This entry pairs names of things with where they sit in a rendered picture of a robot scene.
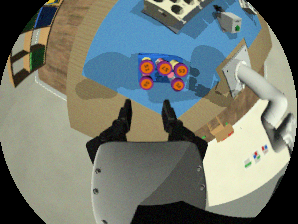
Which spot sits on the blue mat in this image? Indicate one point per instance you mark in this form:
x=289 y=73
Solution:
x=125 y=32

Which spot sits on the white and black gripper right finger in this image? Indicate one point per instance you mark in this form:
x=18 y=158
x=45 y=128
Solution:
x=179 y=132

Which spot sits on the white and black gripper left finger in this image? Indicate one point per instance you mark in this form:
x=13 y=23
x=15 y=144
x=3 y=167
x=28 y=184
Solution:
x=115 y=132

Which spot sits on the white tube rack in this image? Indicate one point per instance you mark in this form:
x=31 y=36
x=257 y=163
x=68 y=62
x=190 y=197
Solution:
x=247 y=8

